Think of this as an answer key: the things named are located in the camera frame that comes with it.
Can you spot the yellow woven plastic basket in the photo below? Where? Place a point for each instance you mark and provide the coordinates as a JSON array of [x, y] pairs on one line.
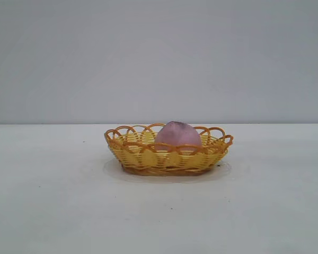
[[148, 158]]

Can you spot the pink peach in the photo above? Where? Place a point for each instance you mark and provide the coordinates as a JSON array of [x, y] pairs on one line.
[[177, 135]]

